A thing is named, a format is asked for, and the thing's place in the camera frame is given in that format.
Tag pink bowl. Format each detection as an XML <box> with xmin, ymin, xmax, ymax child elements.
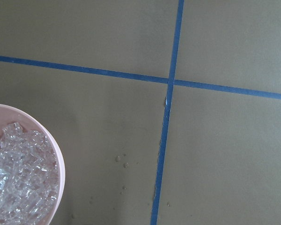
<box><xmin>0</xmin><ymin>104</ymin><xmax>66</xmax><ymax>225</ymax></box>

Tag ice cubes pile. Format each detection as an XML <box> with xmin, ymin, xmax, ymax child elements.
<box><xmin>0</xmin><ymin>122</ymin><xmax>59</xmax><ymax>225</ymax></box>

